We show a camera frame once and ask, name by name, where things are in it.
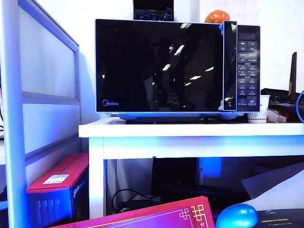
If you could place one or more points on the printed white paper cup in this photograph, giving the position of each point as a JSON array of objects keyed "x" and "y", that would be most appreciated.
[{"x": 257, "y": 118}]

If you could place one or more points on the shiny blue egg-shaped object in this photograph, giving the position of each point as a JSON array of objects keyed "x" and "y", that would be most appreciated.
[{"x": 237, "y": 215}]

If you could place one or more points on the black Midea microwave oven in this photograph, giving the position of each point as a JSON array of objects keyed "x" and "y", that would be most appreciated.
[{"x": 248, "y": 71}]

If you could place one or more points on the red gift box gold pattern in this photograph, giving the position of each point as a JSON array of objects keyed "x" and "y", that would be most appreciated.
[{"x": 154, "y": 216}]

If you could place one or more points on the black box yellow label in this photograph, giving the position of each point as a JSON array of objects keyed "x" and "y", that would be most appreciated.
[{"x": 285, "y": 218}]

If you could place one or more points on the white framed office partition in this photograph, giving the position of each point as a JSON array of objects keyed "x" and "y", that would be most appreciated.
[{"x": 14, "y": 118}]

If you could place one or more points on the orange fruit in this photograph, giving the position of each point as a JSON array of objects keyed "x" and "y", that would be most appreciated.
[{"x": 217, "y": 16}]

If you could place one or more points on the black flat panel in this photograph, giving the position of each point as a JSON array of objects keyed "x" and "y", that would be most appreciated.
[{"x": 173, "y": 171}]

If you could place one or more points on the plain white plastic cup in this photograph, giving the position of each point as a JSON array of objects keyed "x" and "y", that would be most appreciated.
[{"x": 265, "y": 103}]

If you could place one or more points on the white table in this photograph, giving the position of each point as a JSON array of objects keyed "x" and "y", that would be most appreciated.
[{"x": 190, "y": 145}]

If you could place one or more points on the red and blue carton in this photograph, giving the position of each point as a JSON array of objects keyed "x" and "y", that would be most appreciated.
[{"x": 54, "y": 171}]

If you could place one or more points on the white foam sheet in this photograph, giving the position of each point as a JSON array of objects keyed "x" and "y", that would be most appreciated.
[{"x": 273, "y": 185}]

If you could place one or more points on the black router with antennas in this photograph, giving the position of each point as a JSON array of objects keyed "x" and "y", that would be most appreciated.
[{"x": 269, "y": 92}]

